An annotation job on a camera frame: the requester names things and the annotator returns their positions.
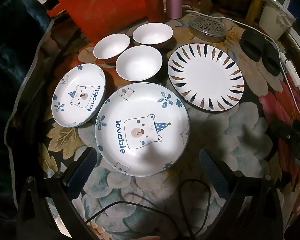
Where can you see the white power strip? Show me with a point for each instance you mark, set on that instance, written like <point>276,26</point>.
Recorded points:
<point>292,70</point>

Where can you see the black slipper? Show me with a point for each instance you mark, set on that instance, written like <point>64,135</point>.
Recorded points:
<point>271,60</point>
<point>252,45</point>

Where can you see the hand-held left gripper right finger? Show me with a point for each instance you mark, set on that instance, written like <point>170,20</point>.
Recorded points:
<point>211,166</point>

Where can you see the large bear print plate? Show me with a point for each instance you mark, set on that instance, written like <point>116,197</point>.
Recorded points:
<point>140,130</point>

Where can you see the dark teal cloth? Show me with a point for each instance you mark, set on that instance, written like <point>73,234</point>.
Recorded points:
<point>10,67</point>

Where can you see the white bucket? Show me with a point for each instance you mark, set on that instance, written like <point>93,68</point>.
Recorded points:
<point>275,17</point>

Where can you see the red cup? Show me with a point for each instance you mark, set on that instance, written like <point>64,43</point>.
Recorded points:
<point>153,2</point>

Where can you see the striped rim white plate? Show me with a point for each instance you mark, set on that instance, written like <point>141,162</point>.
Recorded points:
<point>205,76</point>

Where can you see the small bear print plate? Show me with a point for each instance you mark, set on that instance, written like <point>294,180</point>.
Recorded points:
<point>77,97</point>

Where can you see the wooden chair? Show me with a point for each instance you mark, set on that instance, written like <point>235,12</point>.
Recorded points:
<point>255,2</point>

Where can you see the round perforated metal tin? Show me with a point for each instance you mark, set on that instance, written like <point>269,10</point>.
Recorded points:
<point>207,28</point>

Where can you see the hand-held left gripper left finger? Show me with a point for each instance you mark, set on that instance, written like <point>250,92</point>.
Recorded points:
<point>83,170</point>

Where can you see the white bowl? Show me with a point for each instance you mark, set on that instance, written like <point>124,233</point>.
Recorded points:
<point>152,33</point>
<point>111,46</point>
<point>138,63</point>

